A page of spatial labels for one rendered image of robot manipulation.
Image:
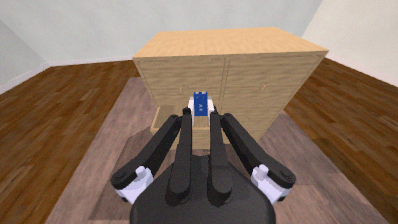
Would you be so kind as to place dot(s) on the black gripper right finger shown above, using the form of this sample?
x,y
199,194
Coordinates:
x,y
270,176

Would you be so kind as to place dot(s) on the light wooden chest of drawers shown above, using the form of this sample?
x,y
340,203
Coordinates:
x,y
227,43

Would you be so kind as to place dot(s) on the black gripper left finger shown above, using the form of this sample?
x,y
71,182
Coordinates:
x,y
131,179

